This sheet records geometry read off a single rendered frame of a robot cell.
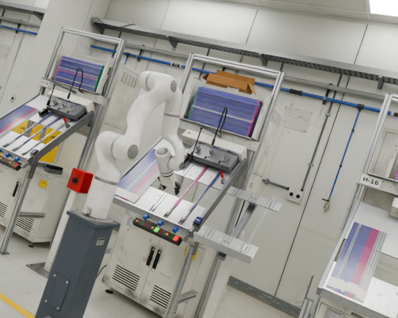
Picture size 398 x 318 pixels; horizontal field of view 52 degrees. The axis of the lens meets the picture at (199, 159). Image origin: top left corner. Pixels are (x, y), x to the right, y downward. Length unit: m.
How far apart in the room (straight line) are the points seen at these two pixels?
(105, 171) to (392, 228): 1.62
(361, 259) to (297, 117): 2.28
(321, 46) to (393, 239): 2.55
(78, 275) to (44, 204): 1.61
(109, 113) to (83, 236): 1.94
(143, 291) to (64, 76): 2.01
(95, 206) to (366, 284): 1.38
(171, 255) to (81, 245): 0.98
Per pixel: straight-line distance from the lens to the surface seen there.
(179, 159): 2.22
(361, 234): 2.49
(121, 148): 1.92
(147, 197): 2.67
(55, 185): 3.55
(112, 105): 3.76
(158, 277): 2.90
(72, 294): 2.06
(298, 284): 4.26
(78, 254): 2.01
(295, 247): 4.23
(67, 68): 3.90
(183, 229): 2.45
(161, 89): 2.02
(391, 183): 2.66
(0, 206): 3.94
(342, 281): 2.26
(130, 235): 3.01
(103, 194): 1.98
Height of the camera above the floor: 1.12
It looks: level
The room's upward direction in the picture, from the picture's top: 19 degrees clockwise
